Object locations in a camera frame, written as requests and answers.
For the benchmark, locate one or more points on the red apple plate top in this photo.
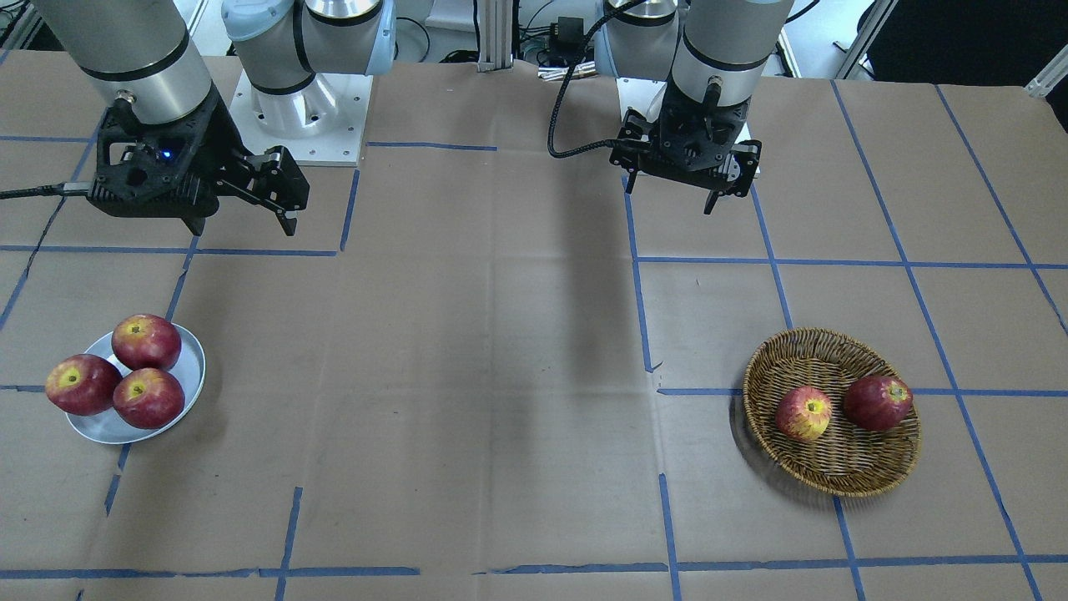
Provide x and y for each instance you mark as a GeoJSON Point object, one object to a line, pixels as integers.
{"type": "Point", "coordinates": [146, 341]}

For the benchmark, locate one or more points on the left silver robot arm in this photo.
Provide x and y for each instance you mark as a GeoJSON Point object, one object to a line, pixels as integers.
{"type": "Point", "coordinates": [708, 57]}

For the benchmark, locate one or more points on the wicker basket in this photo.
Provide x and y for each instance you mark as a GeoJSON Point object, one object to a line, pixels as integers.
{"type": "Point", "coordinates": [846, 460]}

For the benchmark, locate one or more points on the light blue plate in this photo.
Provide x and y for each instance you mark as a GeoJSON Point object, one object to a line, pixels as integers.
{"type": "Point", "coordinates": [110, 428]}

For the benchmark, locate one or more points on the dark red apple in basket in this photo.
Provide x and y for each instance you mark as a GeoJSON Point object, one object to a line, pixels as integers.
{"type": "Point", "coordinates": [877, 403]}

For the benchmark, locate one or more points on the red apple plate front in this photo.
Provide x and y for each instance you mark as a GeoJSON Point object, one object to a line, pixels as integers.
{"type": "Point", "coordinates": [148, 398]}

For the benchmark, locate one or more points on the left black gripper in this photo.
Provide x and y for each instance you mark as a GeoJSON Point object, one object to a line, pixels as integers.
{"type": "Point", "coordinates": [634, 129]}

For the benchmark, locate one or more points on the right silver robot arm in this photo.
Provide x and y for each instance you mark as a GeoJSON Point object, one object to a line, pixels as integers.
{"type": "Point", "coordinates": [145, 48]}

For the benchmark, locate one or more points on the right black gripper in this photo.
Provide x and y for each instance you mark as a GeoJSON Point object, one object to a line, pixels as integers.
{"type": "Point", "coordinates": [219, 136]}

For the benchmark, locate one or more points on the yellow-red apple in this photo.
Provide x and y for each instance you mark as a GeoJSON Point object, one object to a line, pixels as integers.
{"type": "Point", "coordinates": [804, 413]}

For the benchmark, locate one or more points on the red apple plate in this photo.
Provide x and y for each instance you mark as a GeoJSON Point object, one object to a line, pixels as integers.
{"type": "Point", "coordinates": [146, 341]}
{"type": "Point", "coordinates": [82, 385]}
{"type": "Point", "coordinates": [148, 398]}

